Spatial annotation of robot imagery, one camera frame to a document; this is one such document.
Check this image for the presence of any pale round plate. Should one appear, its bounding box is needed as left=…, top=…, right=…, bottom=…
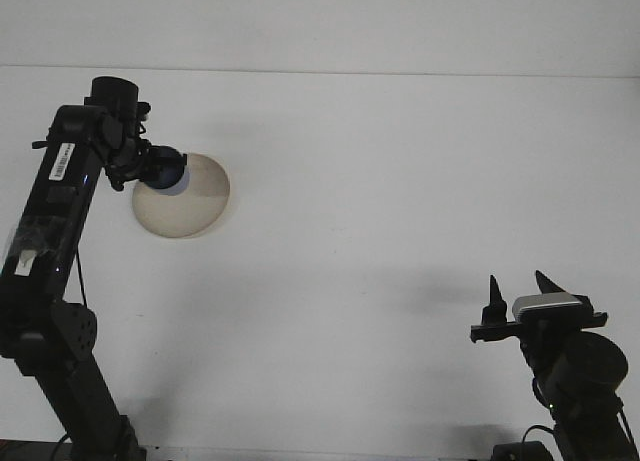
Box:
left=132, top=153, right=232, bottom=241

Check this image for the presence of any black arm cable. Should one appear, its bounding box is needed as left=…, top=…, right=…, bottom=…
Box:
left=52, top=248, right=91, bottom=461
left=520, top=423, right=557, bottom=447

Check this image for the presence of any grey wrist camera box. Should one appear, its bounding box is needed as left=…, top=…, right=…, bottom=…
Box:
left=512, top=291, right=591, bottom=323

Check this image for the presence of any pale blue cup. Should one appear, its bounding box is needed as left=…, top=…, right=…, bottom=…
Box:
left=143, top=161, right=192, bottom=198

